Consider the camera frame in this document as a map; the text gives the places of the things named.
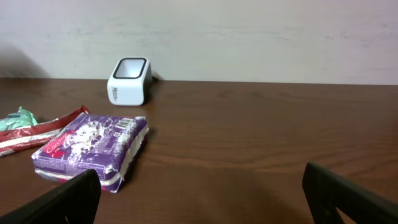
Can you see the teal wipes packet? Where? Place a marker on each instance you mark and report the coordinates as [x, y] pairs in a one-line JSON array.
[[19, 119]]

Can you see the white barcode scanner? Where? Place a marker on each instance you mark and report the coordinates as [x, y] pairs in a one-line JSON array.
[[130, 81]]

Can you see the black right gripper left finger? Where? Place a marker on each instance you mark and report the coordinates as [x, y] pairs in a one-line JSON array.
[[75, 201]]

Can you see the red orange snack wrapper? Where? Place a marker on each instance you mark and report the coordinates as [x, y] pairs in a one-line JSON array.
[[23, 138]]

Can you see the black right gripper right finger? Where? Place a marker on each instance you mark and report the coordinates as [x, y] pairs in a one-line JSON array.
[[327, 193]]

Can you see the purple pad package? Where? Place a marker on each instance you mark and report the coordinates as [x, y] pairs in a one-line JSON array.
[[107, 144]]

